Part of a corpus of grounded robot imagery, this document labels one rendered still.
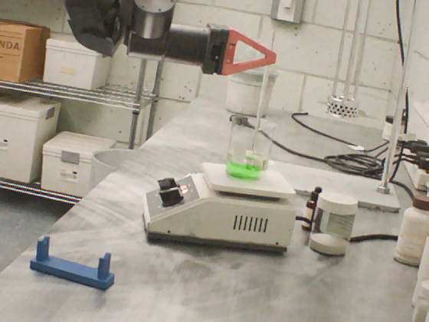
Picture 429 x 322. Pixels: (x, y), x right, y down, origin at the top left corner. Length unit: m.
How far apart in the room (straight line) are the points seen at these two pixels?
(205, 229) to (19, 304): 0.35
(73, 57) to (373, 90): 1.31
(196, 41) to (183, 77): 2.52
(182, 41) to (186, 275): 0.32
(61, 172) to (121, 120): 0.48
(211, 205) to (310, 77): 2.51
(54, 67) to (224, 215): 2.40
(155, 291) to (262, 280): 0.16
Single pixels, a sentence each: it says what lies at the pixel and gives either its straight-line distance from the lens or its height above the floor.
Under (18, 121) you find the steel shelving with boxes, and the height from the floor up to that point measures 0.40.
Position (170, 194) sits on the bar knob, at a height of 0.81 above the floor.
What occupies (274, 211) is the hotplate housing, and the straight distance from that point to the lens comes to 1.12.
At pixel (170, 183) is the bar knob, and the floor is 0.81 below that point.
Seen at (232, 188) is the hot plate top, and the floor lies 0.84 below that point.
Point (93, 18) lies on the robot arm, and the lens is 1.09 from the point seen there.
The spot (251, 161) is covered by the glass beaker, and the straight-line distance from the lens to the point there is 1.13.
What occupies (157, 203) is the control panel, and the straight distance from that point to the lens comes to 1.15.
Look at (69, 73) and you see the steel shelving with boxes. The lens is 3.42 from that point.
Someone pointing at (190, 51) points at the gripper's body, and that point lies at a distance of 1.11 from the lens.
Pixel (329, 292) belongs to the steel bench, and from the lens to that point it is 1.03.
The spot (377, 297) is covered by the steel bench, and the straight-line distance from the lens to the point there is 1.05.
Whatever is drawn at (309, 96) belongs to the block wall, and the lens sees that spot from 3.59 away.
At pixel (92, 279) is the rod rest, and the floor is 0.76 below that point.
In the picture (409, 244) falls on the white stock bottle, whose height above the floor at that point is 0.78.
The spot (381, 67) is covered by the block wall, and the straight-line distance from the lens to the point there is 3.58.
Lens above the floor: 1.11
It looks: 13 degrees down
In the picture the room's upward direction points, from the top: 10 degrees clockwise
